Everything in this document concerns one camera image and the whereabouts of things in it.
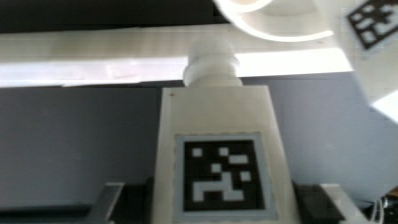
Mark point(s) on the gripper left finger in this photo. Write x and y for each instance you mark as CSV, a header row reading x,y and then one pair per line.
x,y
102,210

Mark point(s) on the white front barrier bar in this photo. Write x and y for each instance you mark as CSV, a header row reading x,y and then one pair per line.
x,y
139,55

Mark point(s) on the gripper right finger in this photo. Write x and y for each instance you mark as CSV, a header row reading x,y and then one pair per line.
x,y
326,205

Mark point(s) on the white round stool seat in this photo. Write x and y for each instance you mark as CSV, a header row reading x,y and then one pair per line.
x,y
278,20

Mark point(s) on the white stool leg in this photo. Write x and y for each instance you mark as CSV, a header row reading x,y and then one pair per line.
x,y
363,22
223,183

